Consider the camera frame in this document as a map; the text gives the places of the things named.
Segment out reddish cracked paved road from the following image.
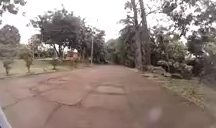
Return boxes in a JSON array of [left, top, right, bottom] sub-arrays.
[[0, 63, 216, 128]]

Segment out grass verge with leaves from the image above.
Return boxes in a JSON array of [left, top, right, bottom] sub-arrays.
[[139, 68, 216, 121]]

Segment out tall tree trunks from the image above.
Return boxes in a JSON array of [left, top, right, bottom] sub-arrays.
[[119, 0, 153, 70]]

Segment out large spreading tree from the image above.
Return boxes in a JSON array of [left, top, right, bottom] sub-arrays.
[[29, 7, 94, 61]]

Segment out pale pole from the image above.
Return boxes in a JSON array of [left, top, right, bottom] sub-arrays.
[[90, 35, 95, 66]]

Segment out red building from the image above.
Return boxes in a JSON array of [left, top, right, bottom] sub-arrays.
[[66, 49, 80, 61]]

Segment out grass lawn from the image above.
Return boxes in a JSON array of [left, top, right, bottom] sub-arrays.
[[0, 58, 84, 80]]

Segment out row of trees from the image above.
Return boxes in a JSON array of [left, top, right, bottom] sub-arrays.
[[85, 29, 134, 66]]

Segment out dense bushes and trees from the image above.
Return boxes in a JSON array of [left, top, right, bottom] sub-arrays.
[[142, 0, 216, 84]]

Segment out small young tree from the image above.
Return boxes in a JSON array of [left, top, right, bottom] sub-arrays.
[[49, 57, 62, 71], [0, 24, 22, 76], [18, 44, 36, 74]]

